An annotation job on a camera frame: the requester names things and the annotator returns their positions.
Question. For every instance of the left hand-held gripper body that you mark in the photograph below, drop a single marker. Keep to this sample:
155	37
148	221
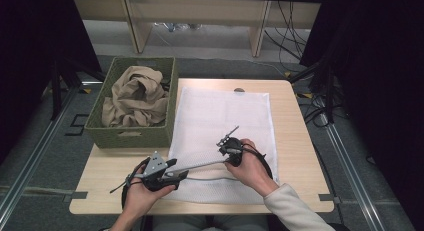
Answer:
155	166

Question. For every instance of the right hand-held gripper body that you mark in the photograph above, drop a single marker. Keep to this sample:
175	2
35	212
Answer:
233	149

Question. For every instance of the person's right hand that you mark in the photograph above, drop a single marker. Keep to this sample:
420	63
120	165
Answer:
253	171

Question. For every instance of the green woven basket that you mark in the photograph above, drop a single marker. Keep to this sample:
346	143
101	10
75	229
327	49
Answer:
133	139

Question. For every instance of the beige garment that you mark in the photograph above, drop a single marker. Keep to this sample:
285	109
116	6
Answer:
133	104

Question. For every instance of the metal floor rail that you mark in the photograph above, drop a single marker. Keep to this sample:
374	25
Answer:
36	154
353	177

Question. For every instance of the black metal stand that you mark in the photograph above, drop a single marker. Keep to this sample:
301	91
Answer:
56	91
329	91

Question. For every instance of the dark curtain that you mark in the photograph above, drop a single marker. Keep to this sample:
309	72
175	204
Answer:
26	57
383	91

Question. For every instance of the grey tape strip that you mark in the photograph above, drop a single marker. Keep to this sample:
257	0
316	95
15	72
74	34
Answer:
50	191
328	198

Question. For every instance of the clear plastic bag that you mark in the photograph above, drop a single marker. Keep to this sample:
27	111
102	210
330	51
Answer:
176	26

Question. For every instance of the white mesh laundry bag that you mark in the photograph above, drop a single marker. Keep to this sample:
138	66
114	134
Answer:
206	117

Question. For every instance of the person's legs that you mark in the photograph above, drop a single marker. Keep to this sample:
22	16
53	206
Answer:
186	224

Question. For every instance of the person's left hand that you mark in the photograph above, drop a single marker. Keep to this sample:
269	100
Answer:
141	201

